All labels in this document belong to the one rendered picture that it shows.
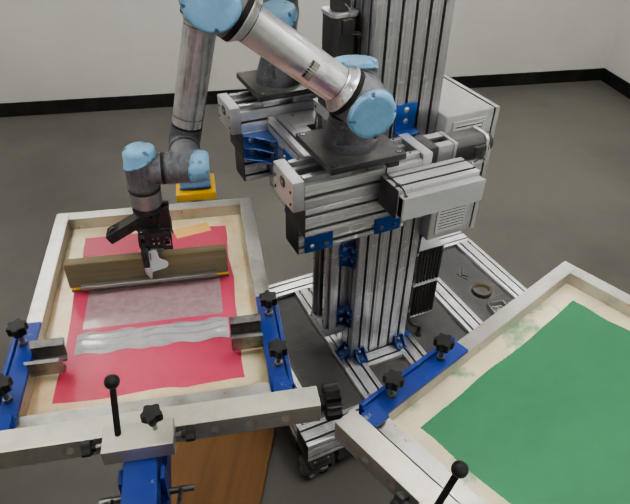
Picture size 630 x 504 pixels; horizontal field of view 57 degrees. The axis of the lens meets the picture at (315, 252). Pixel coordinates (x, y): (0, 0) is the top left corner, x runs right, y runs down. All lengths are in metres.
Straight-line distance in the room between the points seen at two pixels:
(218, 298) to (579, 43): 4.85
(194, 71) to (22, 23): 3.62
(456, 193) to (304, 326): 1.11
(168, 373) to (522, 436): 0.77
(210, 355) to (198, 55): 0.68
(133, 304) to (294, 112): 0.84
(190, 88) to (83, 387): 0.71
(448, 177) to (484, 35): 3.86
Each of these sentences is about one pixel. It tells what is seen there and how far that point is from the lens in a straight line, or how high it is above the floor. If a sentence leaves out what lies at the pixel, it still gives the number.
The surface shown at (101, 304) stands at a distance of 1.59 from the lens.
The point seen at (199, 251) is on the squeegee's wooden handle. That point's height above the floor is 1.05.
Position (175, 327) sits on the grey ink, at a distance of 1.47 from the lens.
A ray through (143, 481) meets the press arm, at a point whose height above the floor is 1.04.
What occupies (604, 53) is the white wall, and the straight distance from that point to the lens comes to 6.11.
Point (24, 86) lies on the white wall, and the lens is 5.14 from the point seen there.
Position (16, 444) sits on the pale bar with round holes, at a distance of 1.25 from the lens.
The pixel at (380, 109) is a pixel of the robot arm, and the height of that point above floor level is 1.44.
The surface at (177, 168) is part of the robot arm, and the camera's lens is 1.38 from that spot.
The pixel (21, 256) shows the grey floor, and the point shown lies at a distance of 3.55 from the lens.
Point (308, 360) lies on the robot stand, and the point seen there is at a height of 0.21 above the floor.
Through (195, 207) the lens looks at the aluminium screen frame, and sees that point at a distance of 1.83.
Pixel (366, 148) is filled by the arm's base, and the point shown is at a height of 1.27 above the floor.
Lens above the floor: 1.98
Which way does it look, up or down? 37 degrees down
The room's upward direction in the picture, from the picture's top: 1 degrees clockwise
